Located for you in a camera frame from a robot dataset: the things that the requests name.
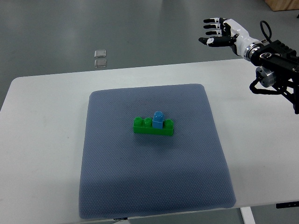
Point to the upper metal floor plate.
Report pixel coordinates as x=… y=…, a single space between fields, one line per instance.
x=100 y=53

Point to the lower metal floor plate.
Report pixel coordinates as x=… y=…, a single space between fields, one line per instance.
x=100 y=63

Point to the white table leg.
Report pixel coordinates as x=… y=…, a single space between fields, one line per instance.
x=247 y=215

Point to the long green block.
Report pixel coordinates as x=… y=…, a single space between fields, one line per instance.
x=144 y=126

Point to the small blue block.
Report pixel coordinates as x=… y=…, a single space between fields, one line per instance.
x=158 y=120

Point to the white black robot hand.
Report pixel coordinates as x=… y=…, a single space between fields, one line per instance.
x=228 y=33

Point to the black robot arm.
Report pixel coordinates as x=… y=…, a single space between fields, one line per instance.
x=277 y=71

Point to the black table control panel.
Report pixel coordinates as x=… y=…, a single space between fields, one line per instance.
x=287 y=205

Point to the wooden box corner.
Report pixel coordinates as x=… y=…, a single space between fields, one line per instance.
x=283 y=5

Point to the blue-grey textured mat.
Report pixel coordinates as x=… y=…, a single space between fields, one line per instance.
x=127 y=174

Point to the metal floor plate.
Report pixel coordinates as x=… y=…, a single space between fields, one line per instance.
x=100 y=63
x=100 y=53

